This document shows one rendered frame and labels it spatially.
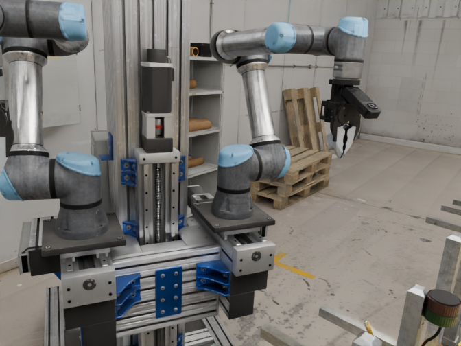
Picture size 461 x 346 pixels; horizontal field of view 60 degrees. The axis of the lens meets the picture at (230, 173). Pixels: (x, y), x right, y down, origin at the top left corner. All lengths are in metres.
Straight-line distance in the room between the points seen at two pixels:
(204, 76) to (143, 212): 2.75
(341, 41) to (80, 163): 0.77
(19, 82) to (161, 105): 0.40
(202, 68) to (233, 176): 2.77
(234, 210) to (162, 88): 0.45
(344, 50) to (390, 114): 7.76
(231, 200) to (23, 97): 0.68
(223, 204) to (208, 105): 2.68
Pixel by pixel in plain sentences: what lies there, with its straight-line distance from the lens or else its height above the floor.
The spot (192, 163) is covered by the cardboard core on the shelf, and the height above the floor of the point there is 0.57.
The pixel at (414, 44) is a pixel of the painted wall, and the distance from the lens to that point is 8.74.
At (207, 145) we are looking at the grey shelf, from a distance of 4.02.
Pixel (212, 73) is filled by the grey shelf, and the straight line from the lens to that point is 3.91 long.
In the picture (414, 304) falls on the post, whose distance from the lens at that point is 0.93.
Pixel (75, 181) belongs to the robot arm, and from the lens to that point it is 1.18.
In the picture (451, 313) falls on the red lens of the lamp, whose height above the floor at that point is 1.11.
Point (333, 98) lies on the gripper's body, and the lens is 1.14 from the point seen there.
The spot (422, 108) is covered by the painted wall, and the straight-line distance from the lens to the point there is 8.70.
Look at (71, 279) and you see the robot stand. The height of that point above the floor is 0.99.
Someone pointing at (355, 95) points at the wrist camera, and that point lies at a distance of 1.08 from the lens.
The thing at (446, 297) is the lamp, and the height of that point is 1.12.
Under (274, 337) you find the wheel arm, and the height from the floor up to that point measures 0.86.
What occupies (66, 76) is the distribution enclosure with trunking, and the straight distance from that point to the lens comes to 2.97.
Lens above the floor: 1.56
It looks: 16 degrees down
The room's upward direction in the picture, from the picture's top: 3 degrees clockwise
